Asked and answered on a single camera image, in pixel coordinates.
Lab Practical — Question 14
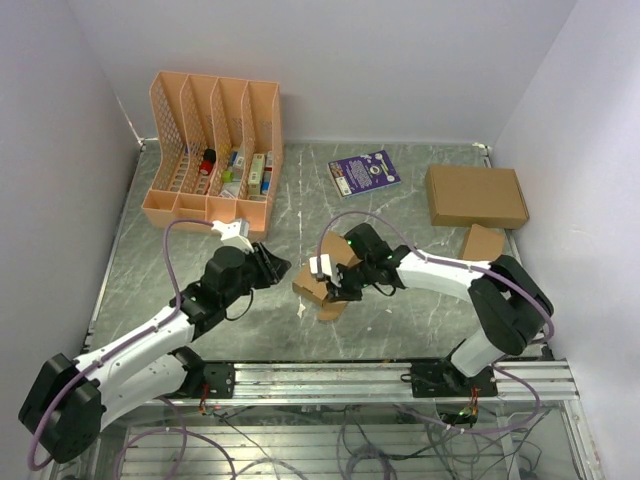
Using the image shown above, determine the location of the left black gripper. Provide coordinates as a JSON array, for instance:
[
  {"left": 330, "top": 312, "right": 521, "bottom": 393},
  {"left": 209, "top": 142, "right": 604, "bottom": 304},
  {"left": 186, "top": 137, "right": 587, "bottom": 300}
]
[{"left": 221, "top": 239, "right": 291, "bottom": 307}]

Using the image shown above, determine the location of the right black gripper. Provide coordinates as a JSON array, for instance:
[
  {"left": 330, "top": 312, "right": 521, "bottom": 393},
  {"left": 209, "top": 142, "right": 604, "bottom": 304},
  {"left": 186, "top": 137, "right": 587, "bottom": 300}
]
[{"left": 326, "top": 257, "right": 376, "bottom": 302}]

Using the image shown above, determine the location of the large folded cardboard box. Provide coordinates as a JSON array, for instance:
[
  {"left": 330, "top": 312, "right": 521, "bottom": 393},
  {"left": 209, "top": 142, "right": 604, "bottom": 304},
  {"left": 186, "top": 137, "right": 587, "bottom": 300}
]
[{"left": 425, "top": 165, "right": 529, "bottom": 230}]

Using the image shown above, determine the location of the pink plastic file organizer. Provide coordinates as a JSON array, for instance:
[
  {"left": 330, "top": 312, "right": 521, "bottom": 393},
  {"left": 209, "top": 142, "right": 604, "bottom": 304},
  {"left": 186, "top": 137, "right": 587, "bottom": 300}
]
[{"left": 142, "top": 71, "right": 284, "bottom": 239}]

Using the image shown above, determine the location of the brown cardboard box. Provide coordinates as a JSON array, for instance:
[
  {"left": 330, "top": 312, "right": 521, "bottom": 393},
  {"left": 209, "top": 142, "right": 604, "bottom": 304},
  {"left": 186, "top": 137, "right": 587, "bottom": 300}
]
[{"left": 291, "top": 230, "right": 366, "bottom": 322}]

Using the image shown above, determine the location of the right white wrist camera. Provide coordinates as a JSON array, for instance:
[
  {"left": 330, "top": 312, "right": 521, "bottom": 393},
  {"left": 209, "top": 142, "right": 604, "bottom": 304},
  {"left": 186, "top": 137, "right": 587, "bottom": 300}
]
[{"left": 309, "top": 254, "right": 337, "bottom": 282}]

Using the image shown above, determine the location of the small folded cardboard box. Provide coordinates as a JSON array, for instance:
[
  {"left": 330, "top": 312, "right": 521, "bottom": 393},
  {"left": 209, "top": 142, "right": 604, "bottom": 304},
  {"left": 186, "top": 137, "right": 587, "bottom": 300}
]
[{"left": 459, "top": 224, "right": 506, "bottom": 261}]

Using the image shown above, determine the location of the purple book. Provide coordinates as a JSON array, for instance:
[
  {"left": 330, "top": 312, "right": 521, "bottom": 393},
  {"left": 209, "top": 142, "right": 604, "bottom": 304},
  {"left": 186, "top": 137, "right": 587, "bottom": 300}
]
[{"left": 327, "top": 150, "right": 401, "bottom": 199}]

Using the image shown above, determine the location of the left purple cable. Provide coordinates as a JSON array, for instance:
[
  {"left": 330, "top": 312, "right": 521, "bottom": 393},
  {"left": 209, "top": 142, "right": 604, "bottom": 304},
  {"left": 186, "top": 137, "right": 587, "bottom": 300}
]
[{"left": 25, "top": 218, "right": 216, "bottom": 471}]

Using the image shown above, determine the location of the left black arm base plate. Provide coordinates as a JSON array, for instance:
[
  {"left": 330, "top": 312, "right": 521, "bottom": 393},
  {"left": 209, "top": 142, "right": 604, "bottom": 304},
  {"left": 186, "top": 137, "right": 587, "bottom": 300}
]
[{"left": 198, "top": 362, "right": 236, "bottom": 400}]

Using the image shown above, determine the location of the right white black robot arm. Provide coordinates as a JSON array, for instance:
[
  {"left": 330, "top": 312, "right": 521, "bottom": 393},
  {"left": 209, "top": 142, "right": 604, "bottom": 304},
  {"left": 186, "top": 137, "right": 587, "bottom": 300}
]
[{"left": 310, "top": 223, "right": 554, "bottom": 396}]

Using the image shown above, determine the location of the red black bottle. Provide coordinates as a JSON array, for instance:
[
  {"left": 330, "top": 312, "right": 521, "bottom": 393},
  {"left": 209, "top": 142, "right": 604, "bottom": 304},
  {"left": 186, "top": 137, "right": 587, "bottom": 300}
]
[{"left": 199, "top": 148, "right": 217, "bottom": 176}]

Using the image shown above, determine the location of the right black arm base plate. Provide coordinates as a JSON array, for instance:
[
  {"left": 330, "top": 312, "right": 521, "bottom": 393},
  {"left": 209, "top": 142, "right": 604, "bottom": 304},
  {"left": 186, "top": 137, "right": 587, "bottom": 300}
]
[{"left": 400, "top": 359, "right": 498, "bottom": 399}]

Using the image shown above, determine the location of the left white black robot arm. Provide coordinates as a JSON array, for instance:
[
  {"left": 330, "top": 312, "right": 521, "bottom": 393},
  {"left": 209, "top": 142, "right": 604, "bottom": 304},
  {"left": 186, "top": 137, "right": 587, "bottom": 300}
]
[{"left": 18, "top": 243, "right": 291, "bottom": 463}]

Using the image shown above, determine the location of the white green carton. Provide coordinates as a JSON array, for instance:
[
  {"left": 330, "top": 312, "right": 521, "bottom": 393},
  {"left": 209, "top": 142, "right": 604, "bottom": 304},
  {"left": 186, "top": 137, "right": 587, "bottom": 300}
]
[{"left": 247, "top": 153, "right": 266, "bottom": 196}]

